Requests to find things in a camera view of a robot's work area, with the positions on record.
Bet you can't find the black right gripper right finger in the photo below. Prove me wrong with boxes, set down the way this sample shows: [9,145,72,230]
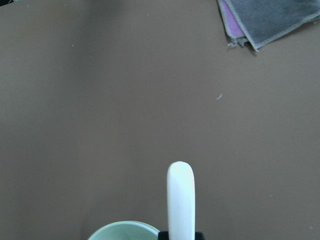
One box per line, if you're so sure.
[194,232,205,240]

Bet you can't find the white ceramic spoon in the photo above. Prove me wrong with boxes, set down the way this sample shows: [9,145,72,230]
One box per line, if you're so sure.
[167,161,196,240]

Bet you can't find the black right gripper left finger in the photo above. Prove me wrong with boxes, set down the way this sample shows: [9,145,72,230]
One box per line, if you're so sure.
[157,231,169,240]

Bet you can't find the light green bowl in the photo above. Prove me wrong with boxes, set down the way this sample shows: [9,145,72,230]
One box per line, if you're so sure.
[88,220,160,240]

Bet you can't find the grey folded cloth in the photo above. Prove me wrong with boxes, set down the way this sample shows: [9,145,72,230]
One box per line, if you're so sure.
[225,0,320,51]

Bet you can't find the purple cloth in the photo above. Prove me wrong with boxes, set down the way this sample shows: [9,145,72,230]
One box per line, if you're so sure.
[218,0,246,40]

